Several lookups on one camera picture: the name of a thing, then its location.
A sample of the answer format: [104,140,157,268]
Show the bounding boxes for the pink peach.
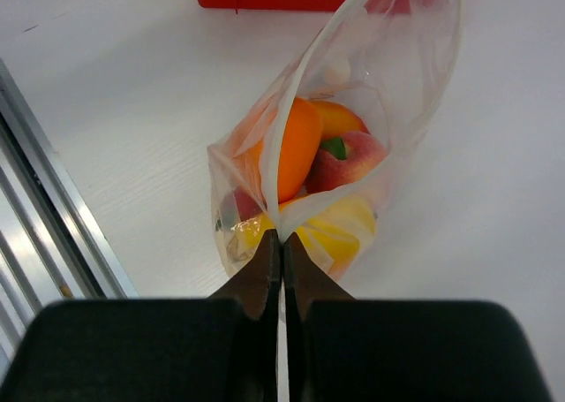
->
[305,131,388,193]

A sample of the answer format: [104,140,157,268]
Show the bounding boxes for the orange persimmon fruit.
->
[234,97,323,204]

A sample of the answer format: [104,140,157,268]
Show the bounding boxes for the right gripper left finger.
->
[1,231,281,401]

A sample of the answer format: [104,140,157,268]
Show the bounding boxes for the red yellow mango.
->
[312,100,369,140]

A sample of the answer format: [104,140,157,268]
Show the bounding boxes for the yellow orange mango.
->
[227,191,377,279]

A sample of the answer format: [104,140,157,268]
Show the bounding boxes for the clear dotted zip bag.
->
[207,0,464,279]

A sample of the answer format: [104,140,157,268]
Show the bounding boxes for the aluminium mounting rail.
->
[1,65,138,370]

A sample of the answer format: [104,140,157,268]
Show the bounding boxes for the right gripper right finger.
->
[282,236,551,401]

